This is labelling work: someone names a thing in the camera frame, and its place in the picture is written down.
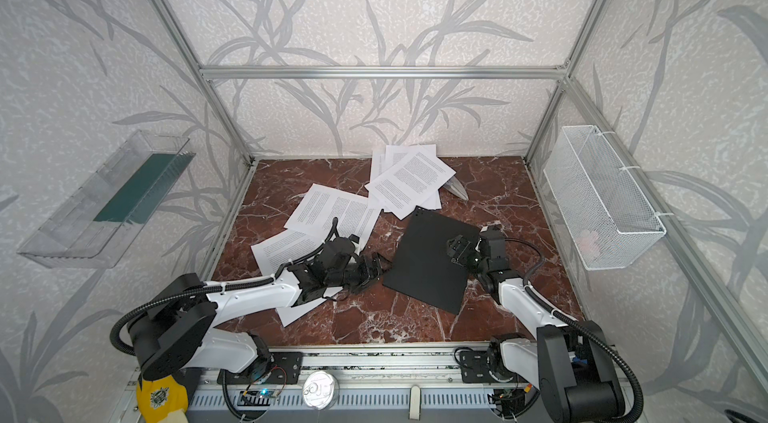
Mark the metal garden trowel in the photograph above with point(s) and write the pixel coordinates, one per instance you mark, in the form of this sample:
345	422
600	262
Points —
455	187

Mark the clear plastic wall tray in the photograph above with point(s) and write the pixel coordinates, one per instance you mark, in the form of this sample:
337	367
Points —
94	227

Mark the printed paper sheet top stack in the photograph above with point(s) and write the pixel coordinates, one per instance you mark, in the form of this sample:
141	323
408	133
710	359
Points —
410	182

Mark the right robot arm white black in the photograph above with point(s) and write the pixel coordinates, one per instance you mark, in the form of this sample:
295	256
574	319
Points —
578	376

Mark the printed paper sheet under stack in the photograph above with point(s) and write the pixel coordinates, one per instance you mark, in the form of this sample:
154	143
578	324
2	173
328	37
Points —
391	155

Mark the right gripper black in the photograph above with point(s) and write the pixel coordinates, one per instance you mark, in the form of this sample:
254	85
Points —
462	249

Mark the black folder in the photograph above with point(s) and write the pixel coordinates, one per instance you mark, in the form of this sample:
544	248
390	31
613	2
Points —
421	268

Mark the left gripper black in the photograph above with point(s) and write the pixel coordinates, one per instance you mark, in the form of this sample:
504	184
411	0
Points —
358	273

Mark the yellow black work glove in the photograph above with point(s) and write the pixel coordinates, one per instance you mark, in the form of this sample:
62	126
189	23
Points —
167	400

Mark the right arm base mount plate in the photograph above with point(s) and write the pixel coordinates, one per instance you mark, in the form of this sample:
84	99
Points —
475	367

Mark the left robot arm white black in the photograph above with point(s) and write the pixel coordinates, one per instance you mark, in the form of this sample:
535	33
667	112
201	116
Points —
180	327

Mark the white wire mesh basket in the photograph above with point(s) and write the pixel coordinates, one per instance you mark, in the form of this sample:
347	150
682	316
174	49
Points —
595	190

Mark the green circuit board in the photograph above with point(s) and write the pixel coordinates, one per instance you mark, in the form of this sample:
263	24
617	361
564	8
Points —
259	397

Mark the pink object in basket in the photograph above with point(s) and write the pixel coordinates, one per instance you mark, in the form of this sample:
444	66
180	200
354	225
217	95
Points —
587	243

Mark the round metal can lid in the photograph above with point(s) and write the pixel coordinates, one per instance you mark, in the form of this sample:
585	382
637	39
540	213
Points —
320	391

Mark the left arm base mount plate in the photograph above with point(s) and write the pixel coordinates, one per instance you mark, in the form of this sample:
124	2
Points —
282	368

